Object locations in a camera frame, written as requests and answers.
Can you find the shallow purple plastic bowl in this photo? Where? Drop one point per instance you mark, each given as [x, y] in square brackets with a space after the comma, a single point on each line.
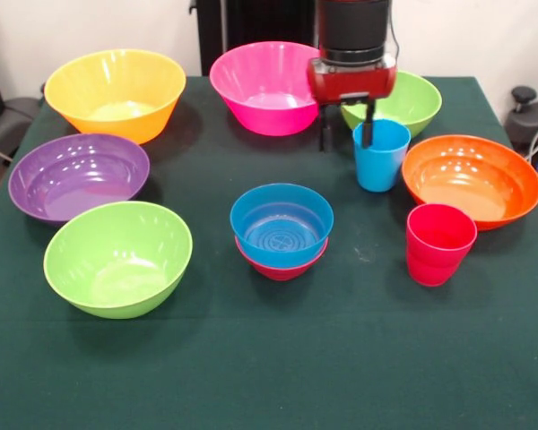
[76, 174]

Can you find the dark green table cloth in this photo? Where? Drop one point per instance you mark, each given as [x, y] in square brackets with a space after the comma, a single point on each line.
[269, 358]

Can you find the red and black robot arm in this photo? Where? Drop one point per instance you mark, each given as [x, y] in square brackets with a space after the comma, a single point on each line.
[354, 27]

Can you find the blue plastic cup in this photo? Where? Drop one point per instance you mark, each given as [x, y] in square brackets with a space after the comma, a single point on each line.
[381, 165]

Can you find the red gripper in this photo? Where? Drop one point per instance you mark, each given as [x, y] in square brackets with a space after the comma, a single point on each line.
[354, 85]

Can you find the red plastic cup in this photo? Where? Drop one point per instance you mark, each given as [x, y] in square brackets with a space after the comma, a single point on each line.
[435, 260]

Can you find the large yellow-orange plastic bowl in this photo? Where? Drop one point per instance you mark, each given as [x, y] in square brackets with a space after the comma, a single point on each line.
[116, 76]

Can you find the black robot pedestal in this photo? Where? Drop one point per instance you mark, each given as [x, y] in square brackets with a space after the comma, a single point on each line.
[251, 22]

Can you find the light green plastic bowl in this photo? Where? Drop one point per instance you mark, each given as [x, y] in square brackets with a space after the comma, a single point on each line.
[417, 103]
[116, 255]

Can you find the large pink plastic bowl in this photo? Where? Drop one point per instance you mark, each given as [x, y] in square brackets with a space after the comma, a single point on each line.
[260, 76]

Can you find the small blue plastic bowl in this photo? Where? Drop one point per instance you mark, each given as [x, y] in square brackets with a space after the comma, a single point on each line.
[282, 224]

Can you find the shallow orange plastic bowl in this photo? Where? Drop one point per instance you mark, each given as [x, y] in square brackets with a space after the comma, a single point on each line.
[471, 183]

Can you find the small red plastic bowl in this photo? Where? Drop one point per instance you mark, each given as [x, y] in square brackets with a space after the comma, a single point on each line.
[282, 272]

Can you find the black floor stand base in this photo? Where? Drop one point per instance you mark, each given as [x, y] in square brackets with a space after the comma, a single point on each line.
[529, 121]

